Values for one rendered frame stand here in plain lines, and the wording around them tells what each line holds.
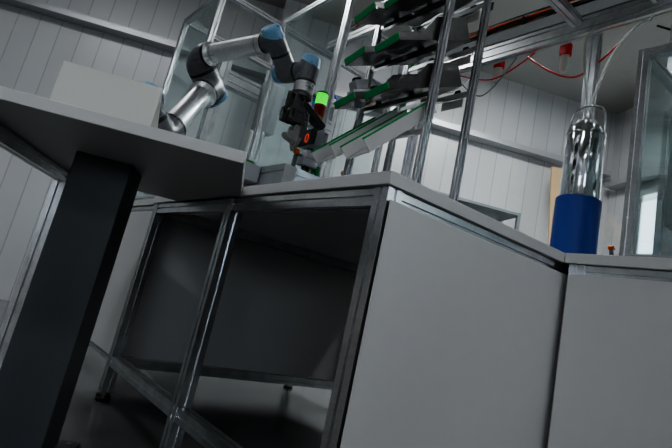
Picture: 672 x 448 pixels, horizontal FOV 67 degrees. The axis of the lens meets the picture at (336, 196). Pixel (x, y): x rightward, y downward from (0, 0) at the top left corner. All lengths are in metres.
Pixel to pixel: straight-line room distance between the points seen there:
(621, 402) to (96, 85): 1.65
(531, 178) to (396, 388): 5.26
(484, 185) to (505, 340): 4.59
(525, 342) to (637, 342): 0.26
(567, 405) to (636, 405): 0.17
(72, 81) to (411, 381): 1.23
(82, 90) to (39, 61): 4.24
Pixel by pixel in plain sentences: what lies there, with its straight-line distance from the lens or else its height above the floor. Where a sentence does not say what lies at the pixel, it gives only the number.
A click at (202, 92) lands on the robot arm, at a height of 1.26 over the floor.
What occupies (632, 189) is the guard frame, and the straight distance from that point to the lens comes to 1.73.
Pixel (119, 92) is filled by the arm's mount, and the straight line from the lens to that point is 1.64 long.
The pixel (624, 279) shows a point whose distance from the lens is 1.56.
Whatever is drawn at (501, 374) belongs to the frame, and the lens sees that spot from 1.42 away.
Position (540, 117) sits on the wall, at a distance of 6.53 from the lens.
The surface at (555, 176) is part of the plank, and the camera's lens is 6.09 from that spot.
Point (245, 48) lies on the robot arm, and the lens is 1.99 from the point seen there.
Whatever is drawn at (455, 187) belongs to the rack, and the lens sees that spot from 1.57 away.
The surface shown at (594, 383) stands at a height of 0.52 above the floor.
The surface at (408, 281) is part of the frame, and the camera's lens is 1.11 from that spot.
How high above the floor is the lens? 0.55
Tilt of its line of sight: 12 degrees up
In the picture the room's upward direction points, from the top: 13 degrees clockwise
